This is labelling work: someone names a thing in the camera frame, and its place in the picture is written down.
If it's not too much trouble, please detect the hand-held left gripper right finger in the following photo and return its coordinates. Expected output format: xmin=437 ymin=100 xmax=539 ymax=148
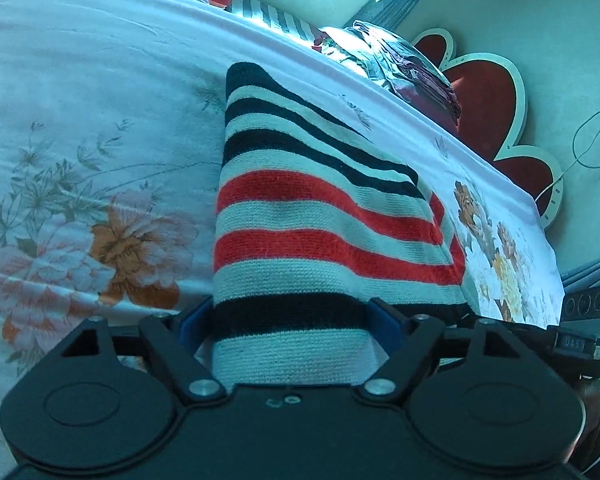
xmin=362 ymin=297 xmax=525 ymax=404

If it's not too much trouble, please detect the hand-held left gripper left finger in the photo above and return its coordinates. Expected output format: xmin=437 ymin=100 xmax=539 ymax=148
xmin=60 ymin=299 xmax=231 ymax=404

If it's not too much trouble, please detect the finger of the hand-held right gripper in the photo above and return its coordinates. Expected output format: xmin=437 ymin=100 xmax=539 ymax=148
xmin=459 ymin=312 xmax=556 ymax=348

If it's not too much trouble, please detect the striped knit sweater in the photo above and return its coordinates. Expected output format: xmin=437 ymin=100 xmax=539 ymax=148
xmin=210 ymin=61 xmax=473 ymax=388

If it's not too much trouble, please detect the person's right hand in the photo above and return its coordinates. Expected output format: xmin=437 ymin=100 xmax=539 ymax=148
xmin=572 ymin=377 xmax=600 ymax=478

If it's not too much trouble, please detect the floral bed sheet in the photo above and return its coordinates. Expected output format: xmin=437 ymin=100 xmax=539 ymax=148
xmin=0 ymin=0 xmax=567 ymax=480

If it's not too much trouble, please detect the heart-shaped red headboard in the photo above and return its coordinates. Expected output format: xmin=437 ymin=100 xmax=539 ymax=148
xmin=410 ymin=28 xmax=565 ymax=231

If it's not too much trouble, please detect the pile of folded quilts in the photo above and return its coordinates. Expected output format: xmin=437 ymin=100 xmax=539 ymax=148
xmin=312 ymin=20 xmax=463 ymax=133

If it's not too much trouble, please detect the striped mattress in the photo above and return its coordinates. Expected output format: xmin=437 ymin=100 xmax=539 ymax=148
xmin=227 ymin=0 xmax=323 ymax=43

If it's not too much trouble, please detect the grey cable bundle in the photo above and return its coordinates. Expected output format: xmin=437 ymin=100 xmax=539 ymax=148
xmin=560 ymin=247 xmax=600 ymax=291

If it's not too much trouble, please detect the thin wall cable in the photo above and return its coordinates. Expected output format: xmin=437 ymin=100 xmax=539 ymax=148
xmin=535 ymin=102 xmax=600 ymax=211

